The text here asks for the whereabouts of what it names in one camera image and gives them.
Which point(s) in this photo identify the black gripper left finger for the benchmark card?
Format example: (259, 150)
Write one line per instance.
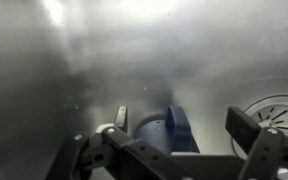
(121, 118)

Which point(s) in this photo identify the stainless steel sink basin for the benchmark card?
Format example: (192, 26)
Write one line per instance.
(66, 66)

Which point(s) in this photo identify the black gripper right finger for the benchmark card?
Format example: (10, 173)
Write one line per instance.
(263, 146)

